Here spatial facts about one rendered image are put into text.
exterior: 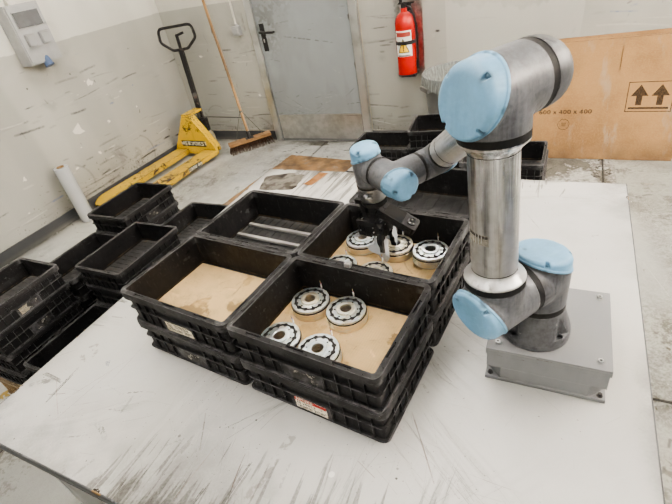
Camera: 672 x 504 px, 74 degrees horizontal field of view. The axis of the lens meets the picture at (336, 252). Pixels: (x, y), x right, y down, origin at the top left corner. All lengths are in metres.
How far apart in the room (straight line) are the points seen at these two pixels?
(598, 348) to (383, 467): 0.53
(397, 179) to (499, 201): 0.30
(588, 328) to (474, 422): 0.34
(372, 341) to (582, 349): 0.46
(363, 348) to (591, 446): 0.50
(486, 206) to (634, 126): 3.11
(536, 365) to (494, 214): 0.44
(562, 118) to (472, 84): 3.14
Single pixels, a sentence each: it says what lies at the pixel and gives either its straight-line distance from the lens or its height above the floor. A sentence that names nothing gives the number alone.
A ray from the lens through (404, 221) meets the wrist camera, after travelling 1.19.
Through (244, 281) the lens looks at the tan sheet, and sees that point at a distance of 1.37.
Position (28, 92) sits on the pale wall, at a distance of 4.39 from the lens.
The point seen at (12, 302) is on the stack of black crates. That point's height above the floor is 0.57.
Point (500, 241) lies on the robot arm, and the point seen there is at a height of 1.14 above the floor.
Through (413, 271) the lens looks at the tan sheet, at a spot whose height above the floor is 0.83.
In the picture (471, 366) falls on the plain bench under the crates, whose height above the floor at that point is 0.70.
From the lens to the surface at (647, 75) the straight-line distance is 3.83.
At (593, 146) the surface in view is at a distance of 3.85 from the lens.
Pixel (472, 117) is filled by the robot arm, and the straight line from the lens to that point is 0.71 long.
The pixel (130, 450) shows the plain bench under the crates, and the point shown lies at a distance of 1.28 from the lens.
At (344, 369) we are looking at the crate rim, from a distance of 0.91.
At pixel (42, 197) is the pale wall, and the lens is 4.40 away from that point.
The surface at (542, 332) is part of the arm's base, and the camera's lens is 1.08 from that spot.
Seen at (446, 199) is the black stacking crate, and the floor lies 0.83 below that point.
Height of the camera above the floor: 1.62
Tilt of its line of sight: 34 degrees down
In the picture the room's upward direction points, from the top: 11 degrees counter-clockwise
